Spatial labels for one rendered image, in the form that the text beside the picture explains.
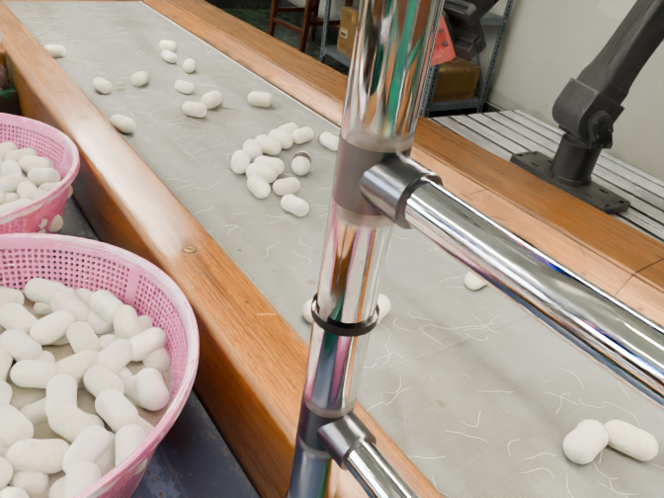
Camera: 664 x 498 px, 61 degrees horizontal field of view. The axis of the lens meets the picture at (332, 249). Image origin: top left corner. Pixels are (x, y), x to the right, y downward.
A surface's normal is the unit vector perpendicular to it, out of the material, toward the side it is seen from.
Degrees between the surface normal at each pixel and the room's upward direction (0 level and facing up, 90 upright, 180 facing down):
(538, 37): 90
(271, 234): 0
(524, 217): 45
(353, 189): 90
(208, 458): 0
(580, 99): 69
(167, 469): 0
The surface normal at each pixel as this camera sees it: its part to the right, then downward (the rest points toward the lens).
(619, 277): -0.48, -0.42
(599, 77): -0.84, -0.25
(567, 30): -0.86, 0.18
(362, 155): -0.46, 0.44
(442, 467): 0.13, -0.83
